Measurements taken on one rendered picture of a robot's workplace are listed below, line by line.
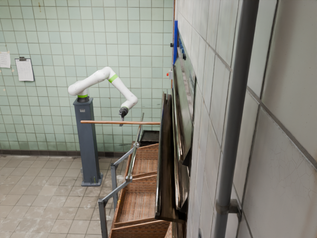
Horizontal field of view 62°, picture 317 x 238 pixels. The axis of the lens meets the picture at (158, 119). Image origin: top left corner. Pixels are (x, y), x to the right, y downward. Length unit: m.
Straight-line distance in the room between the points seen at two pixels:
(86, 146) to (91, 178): 0.51
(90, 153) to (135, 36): 1.65
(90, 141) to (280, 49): 3.32
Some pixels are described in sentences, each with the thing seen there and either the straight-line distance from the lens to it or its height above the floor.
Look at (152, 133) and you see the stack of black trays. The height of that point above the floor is 0.78.
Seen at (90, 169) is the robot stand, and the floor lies 0.25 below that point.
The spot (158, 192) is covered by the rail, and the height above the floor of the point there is 1.44.
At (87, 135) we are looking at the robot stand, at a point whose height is 0.77.
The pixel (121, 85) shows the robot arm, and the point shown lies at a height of 1.45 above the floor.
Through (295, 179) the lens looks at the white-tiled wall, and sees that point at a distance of 0.25.
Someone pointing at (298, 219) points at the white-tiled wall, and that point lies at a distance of 0.25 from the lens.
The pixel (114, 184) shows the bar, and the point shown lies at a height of 0.74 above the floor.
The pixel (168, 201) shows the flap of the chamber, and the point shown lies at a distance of 1.42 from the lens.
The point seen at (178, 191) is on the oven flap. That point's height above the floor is 1.47.
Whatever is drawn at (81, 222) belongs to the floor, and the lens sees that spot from 3.39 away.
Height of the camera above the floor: 2.35
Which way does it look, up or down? 24 degrees down
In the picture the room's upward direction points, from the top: straight up
